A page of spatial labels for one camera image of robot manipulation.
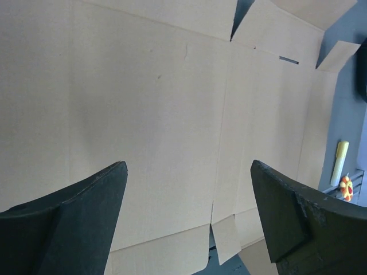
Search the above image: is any yellow marker pen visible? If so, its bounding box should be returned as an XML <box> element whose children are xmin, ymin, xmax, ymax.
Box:
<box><xmin>330</xmin><ymin>141</ymin><xmax>349</xmax><ymax>187</ymax></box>

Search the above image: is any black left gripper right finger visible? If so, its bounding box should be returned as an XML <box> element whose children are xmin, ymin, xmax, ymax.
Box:
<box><xmin>251</xmin><ymin>160</ymin><xmax>366</xmax><ymax>274</ymax></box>

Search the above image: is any brown cardboard box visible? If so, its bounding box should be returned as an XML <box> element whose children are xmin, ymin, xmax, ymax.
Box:
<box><xmin>1</xmin><ymin>1</ymin><xmax>358</xmax><ymax>274</ymax></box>

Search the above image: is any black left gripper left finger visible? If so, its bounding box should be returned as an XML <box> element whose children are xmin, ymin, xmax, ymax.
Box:
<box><xmin>1</xmin><ymin>161</ymin><xmax>127</xmax><ymax>274</ymax></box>

